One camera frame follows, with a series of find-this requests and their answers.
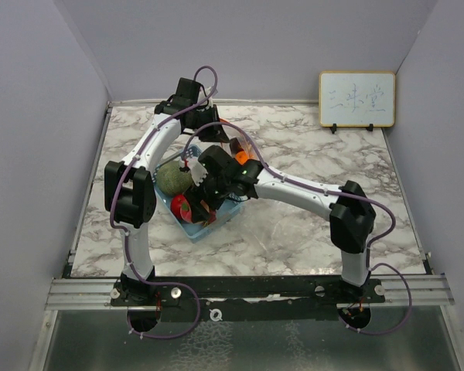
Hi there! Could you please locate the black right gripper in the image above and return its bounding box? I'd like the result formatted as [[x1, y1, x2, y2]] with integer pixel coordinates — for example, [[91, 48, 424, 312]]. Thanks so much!
[[183, 170, 230, 223]]

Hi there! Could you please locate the red tomato fruit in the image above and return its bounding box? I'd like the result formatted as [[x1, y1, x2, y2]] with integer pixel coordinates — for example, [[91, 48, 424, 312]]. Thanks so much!
[[170, 194, 192, 223]]

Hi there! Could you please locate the clear zip bag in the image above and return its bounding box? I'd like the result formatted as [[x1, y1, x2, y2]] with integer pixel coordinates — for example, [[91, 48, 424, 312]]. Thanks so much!
[[220, 119, 258, 165]]

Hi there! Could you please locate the orange fruit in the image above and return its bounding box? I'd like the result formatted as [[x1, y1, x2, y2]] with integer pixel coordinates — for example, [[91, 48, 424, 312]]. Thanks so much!
[[235, 151, 250, 165]]

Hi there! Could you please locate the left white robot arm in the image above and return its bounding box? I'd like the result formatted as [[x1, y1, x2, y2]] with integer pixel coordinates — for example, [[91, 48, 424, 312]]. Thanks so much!
[[104, 78, 217, 305]]

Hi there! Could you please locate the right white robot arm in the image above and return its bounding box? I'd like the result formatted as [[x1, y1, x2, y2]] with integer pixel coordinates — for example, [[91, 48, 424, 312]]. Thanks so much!
[[180, 145, 376, 302]]

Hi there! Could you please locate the clear bag orange zipper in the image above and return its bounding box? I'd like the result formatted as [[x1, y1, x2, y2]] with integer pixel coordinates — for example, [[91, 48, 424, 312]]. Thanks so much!
[[234, 199, 335, 262]]

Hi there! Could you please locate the red grape bunch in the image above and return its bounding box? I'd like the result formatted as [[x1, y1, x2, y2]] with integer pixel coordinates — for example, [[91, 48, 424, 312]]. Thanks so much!
[[203, 213, 217, 226]]

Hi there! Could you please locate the blue perforated plastic basket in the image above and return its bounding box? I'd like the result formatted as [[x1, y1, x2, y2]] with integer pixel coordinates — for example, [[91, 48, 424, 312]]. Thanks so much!
[[152, 150, 242, 243]]

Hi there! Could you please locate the green netted melon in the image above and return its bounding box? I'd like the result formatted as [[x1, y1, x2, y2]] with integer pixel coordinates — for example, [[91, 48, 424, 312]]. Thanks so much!
[[155, 161, 193, 197]]

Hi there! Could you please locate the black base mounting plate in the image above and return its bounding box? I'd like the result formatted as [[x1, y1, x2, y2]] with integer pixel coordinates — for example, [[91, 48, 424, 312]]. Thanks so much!
[[110, 275, 385, 323]]

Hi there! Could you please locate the small whiteboard with writing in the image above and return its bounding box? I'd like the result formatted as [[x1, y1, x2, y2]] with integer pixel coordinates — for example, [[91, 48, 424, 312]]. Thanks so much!
[[319, 71, 396, 129]]

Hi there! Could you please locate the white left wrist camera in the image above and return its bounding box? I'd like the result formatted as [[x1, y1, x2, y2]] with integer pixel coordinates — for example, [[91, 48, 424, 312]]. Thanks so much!
[[197, 87, 214, 111]]

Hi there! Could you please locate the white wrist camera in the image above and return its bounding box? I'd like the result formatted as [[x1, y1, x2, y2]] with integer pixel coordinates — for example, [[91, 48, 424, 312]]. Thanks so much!
[[197, 87, 214, 111], [179, 157, 208, 186]]

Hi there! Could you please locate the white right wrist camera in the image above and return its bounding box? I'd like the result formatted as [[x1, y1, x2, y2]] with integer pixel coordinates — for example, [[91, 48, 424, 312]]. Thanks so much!
[[179, 157, 208, 186]]

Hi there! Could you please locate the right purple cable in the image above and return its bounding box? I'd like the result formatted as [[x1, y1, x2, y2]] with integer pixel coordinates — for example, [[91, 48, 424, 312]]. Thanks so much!
[[180, 122, 413, 335]]

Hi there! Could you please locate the aluminium front rail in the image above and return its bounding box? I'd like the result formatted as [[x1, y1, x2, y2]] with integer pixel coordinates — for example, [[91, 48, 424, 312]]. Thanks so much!
[[46, 274, 455, 311]]

